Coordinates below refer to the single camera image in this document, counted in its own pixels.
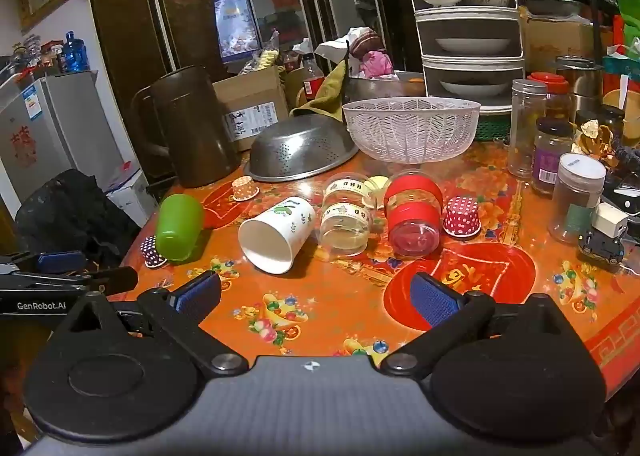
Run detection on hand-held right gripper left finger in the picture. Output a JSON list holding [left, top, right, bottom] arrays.
[[54, 270, 249, 379]]

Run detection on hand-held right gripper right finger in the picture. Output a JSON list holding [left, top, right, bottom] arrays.
[[379, 271, 587, 381]]

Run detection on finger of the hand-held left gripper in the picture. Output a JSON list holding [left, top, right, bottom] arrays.
[[0, 249, 89, 275], [0, 266, 140, 295]]

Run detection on purple dotted baking cup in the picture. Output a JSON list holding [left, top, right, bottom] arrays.
[[139, 235, 168, 269]]

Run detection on green plastic cup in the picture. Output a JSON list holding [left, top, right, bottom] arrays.
[[154, 193, 205, 264]]

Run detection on red polka dot baking cup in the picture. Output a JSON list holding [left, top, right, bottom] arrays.
[[443, 196, 482, 238]]

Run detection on red sleeved glass cup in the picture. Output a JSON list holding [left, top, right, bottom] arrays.
[[383, 173, 445, 258]]

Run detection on white leaf print paper cup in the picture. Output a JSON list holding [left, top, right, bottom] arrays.
[[237, 196, 317, 275]]

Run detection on orange paper baking cup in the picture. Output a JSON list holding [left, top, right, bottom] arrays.
[[231, 176, 261, 202]]

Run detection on clear glass cup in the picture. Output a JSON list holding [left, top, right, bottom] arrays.
[[319, 174, 382, 258]]

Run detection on pale yellow small cup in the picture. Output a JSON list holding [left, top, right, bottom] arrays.
[[367, 175, 391, 210]]

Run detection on black bag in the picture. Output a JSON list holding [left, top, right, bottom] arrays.
[[14, 168, 144, 270]]

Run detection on white cardboard box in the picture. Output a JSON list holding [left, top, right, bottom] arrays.
[[102, 162, 160, 230]]

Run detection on grey refrigerator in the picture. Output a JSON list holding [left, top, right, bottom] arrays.
[[0, 69, 126, 223]]

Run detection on brown plastic pitcher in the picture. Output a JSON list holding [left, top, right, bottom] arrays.
[[130, 65, 242, 189]]

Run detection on white lidded plastic jar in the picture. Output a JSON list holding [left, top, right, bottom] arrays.
[[547, 152, 608, 245]]

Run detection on white plastic basket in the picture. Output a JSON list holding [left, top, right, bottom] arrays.
[[342, 96, 482, 165]]

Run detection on black toy car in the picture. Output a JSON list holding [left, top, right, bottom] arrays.
[[577, 228, 626, 267]]

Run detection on steel colander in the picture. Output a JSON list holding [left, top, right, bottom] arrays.
[[243, 113, 360, 183]]

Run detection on dark lidded glass jar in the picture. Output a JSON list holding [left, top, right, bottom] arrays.
[[530, 116, 576, 196]]

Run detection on green plastic basket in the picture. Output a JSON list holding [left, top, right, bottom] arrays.
[[472, 113, 514, 142]]

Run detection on tall clear plastic jar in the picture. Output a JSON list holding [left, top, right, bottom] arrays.
[[507, 78, 549, 180]]

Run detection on white charger block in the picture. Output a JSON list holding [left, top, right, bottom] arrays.
[[591, 201, 630, 237]]

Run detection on labelled cardboard box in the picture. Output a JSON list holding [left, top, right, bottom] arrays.
[[212, 65, 291, 153]]

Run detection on blue water jug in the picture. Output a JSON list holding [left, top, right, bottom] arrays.
[[60, 31, 91, 75]]

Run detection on white plate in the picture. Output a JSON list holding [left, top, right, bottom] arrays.
[[434, 37, 512, 56], [440, 80, 511, 98]]

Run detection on steel basin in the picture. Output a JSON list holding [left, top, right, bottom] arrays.
[[344, 70, 429, 105]]

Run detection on gold figurine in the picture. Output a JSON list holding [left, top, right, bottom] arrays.
[[574, 118, 617, 163]]

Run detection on olive green cloth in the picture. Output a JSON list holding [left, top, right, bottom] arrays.
[[289, 58, 351, 118]]

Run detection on red lidded jar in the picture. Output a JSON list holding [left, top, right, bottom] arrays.
[[527, 71, 572, 123]]

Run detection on dark wooden wardrobe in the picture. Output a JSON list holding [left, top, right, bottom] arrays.
[[81, 0, 417, 182]]

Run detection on pink cloth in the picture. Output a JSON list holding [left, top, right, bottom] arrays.
[[359, 49, 396, 80]]

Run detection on red label soda bottle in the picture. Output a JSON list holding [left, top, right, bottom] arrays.
[[301, 53, 327, 102]]

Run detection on knitted hat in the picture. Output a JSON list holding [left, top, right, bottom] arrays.
[[348, 27, 384, 60]]

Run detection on blue white plastic bag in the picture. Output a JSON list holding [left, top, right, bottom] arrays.
[[209, 0, 264, 65]]

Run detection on white tiered dish rack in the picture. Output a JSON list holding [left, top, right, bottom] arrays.
[[404, 0, 527, 118]]

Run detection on plain cardboard box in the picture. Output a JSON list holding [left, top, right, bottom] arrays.
[[519, 6, 616, 75]]

